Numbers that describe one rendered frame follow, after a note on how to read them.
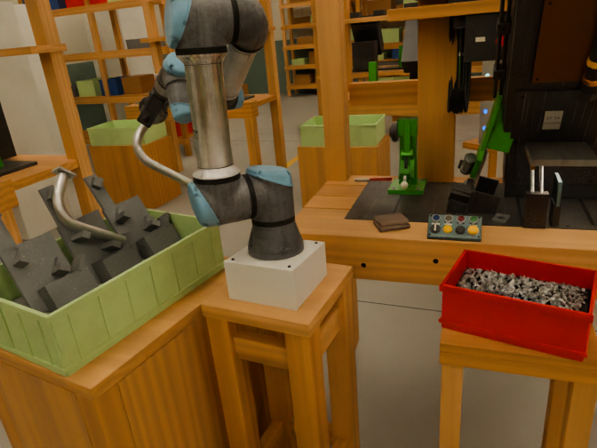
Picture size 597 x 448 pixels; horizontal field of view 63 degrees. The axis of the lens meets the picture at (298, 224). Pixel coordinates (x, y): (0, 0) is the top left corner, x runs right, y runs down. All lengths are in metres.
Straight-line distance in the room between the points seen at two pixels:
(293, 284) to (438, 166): 1.01
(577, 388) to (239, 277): 0.82
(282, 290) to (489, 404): 1.29
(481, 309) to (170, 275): 0.84
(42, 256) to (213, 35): 0.80
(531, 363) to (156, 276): 0.97
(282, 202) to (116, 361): 0.57
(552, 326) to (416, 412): 1.12
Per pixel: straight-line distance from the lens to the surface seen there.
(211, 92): 1.14
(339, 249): 1.54
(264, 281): 1.25
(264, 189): 1.21
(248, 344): 1.35
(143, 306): 1.42
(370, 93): 2.09
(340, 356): 1.54
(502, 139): 1.62
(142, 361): 1.35
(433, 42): 1.95
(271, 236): 1.25
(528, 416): 2.27
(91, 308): 1.31
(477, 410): 2.25
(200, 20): 1.12
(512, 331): 1.22
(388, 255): 1.51
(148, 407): 1.42
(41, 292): 1.50
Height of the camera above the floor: 1.51
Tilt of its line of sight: 22 degrees down
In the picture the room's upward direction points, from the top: 5 degrees counter-clockwise
